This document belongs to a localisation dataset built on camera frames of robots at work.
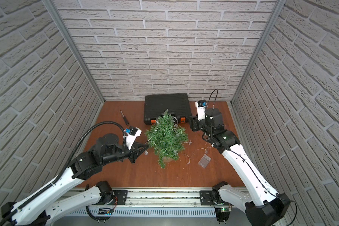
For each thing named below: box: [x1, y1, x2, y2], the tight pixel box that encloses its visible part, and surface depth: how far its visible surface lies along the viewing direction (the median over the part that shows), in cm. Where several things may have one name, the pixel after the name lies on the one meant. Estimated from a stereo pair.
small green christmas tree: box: [144, 109, 189, 170], surface depth 67 cm
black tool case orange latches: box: [143, 93, 192, 125], surface depth 113 cm
